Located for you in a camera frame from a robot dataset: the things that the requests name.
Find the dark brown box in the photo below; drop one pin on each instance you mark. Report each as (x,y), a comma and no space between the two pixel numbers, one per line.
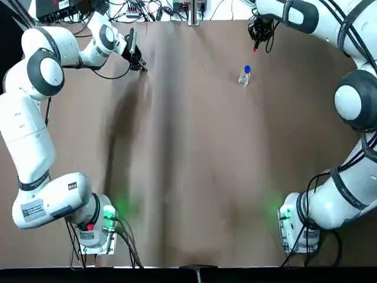
(88,6)

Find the aluminium frame post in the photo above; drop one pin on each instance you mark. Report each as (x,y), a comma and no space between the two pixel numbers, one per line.
(195,14)

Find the black power supply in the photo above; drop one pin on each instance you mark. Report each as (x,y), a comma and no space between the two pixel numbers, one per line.
(179,4)

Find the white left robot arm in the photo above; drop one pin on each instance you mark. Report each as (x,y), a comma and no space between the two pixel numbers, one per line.
(29,132)

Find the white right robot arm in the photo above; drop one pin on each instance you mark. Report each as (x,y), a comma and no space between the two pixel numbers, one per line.
(353,103)

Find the black mini computer red logo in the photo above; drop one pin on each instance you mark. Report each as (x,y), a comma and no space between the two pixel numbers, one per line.
(56,9)

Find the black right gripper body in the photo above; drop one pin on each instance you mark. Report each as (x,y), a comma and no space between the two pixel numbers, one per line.
(263,25)

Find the clear bottle blue cap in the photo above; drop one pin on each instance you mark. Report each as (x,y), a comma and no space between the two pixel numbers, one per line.
(244,79)

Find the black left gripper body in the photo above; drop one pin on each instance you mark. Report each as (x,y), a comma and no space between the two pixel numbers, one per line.
(133,54)

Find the red bulb glass dropper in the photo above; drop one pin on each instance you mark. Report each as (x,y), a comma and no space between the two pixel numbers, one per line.
(257,45)

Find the grey usb hub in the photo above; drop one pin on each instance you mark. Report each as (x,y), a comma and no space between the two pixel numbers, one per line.
(132,9)

